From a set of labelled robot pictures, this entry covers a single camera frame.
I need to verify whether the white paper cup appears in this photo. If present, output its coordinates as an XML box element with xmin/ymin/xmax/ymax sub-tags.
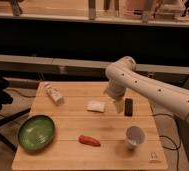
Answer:
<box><xmin>125</xmin><ymin>126</ymin><xmax>145</xmax><ymax>150</ymax></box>

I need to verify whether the black cable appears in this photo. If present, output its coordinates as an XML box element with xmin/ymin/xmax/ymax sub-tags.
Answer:
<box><xmin>152</xmin><ymin>113</ymin><xmax>182</xmax><ymax>171</ymax></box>

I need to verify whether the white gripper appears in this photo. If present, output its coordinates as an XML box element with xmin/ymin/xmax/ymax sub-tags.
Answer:
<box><xmin>105</xmin><ymin>80</ymin><xmax>126</xmax><ymax>113</ymax></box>

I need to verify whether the red chili pepper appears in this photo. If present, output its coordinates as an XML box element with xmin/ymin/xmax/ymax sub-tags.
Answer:
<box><xmin>78</xmin><ymin>135</ymin><xmax>101</xmax><ymax>147</ymax></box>

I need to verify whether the black rectangular remote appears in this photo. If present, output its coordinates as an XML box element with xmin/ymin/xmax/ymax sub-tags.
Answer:
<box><xmin>124</xmin><ymin>98</ymin><xmax>133</xmax><ymax>116</ymax></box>

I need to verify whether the green plate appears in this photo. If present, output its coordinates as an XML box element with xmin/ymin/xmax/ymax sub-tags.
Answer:
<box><xmin>18</xmin><ymin>115</ymin><xmax>55</xmax><ymax>152</ymax></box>

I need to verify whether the white tube bottle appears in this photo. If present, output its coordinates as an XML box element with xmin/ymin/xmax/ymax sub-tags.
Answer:
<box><xmin>44</xmin><ymin>82</ymin><xmax>63</xmax><ymax>104</ymax></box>

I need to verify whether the white sponge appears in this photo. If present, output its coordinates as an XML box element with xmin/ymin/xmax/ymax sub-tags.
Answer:
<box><xmin>87</xmin><ymin>101</ymin><xmax>105</xmax><ymax>113</ymax></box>

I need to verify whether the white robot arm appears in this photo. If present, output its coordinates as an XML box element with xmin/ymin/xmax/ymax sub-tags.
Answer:
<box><xmin>105</xmin><ymin>56</ymin><xmax>189</xmax><ymax>123</ymax></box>

